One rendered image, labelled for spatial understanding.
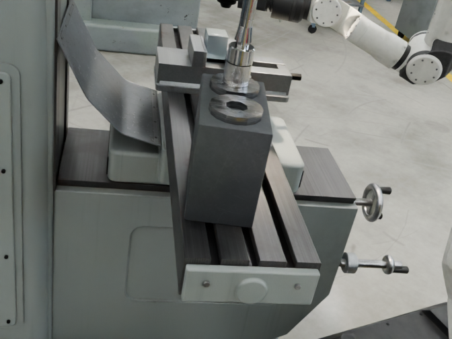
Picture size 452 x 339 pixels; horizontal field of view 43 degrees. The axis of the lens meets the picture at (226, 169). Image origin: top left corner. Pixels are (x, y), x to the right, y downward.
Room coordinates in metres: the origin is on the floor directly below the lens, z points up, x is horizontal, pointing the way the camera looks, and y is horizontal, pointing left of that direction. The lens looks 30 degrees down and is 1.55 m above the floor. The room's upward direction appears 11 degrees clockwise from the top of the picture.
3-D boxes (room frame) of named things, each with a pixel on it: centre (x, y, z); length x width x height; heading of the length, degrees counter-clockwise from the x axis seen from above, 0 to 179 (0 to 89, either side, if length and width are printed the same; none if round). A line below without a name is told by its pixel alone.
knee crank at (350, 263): (1.35, -0.48, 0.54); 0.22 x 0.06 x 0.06; 103
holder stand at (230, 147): (0.93, 0.01, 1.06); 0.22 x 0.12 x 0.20; 6
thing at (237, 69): (0.97, 0.01, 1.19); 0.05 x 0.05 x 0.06
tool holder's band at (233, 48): (0.97, 0.01, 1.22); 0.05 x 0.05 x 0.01
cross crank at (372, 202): (1.48, -0.41, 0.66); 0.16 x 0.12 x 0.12; 103
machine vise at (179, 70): (1.44, 0.06, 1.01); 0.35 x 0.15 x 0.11; 103
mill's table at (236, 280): (1.32, 0.06, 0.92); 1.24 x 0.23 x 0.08; 13
